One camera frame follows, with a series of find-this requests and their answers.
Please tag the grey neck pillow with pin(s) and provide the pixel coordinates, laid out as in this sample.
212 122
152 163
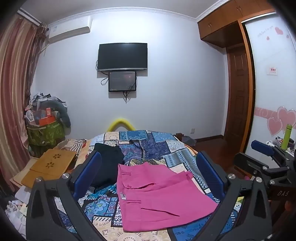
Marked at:
64 113

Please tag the wooden lap desk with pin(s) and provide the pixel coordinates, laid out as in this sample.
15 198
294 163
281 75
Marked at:
52 166

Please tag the red box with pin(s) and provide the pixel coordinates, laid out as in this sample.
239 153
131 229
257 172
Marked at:
46 117

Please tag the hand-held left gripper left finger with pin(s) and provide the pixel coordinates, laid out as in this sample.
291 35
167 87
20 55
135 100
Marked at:
90 169

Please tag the green bottle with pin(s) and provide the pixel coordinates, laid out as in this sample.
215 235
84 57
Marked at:
286 138

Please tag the white air conditioner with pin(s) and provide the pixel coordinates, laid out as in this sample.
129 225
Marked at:
69 30

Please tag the pink pants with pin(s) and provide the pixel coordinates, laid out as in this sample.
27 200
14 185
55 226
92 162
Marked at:
157 197

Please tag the wooden wardrobe cabinet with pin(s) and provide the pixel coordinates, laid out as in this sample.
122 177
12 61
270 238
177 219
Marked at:
222 20

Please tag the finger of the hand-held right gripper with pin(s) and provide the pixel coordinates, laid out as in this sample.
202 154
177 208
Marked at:
249 163
262 148

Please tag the white heart-print sliding door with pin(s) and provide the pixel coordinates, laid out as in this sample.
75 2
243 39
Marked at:
270 97

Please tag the yellow foam tube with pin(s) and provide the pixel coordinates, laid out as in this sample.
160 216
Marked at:
121 121

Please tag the dark folded garment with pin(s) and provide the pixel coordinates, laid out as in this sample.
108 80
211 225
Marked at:
107 162

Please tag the pile of clothes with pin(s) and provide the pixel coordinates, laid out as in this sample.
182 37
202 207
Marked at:
40 99

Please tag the small wooden stool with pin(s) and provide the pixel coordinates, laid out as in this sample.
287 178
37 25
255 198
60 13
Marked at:
179 135

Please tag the green fabric basket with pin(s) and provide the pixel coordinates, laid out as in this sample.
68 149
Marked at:
45 135

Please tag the white wall socket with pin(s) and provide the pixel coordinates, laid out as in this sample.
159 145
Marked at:
193 131

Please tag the pile of papers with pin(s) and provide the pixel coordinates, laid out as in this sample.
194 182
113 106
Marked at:
17 208

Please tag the grey cloth on floor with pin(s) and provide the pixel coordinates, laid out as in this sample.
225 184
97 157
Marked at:
188 140

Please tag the striped pink curtain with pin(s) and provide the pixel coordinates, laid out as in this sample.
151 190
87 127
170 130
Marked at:
16 81

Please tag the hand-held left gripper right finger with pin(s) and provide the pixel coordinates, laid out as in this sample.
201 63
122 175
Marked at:
209 171

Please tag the small black wall monitor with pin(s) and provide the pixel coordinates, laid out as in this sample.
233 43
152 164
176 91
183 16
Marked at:
122 81

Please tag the red and white door sticker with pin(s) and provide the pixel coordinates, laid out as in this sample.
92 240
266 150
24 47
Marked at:
272 70

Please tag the brown striped cloth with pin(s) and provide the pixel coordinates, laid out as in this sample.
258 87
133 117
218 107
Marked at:
69 143

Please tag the blue patchwork bedspread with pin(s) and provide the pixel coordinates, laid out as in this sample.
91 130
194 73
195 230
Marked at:
157 146

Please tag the brown wooden door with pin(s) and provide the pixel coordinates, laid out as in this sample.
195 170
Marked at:
237 97

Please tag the black wall television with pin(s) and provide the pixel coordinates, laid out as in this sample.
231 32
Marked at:
122 56

